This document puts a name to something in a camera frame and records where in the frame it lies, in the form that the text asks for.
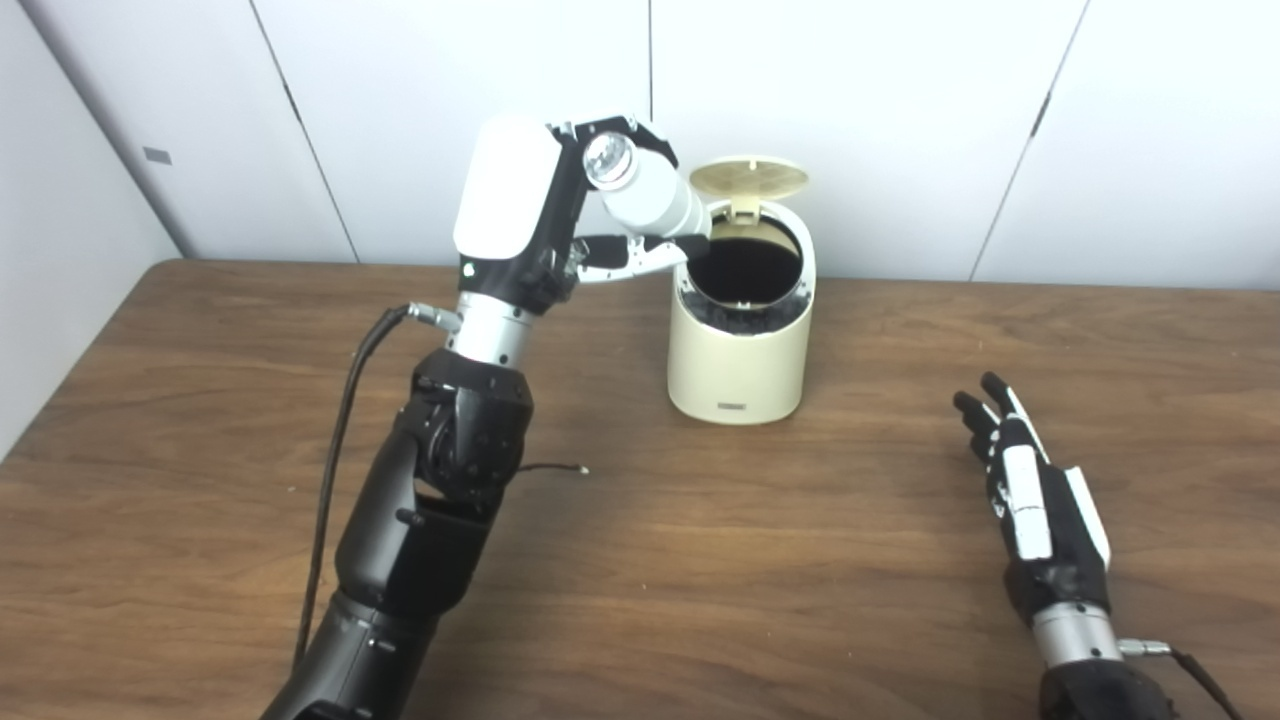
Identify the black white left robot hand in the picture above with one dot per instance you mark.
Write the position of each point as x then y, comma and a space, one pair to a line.
505, 195

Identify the round cream bin lid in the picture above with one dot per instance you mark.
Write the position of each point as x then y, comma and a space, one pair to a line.
748, 177

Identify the small white plastic bottle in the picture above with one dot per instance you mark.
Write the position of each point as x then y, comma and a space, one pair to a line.
655, 198

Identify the cream-colored desktop trash bin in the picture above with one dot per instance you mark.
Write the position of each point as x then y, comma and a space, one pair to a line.
735, 370

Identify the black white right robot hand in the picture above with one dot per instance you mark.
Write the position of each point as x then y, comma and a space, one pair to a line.
1030, 510

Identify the small grey wall plate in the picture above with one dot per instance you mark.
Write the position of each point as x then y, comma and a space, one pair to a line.
157, 156

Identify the black bin liner bag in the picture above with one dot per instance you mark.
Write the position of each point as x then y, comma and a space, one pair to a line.
745, 270

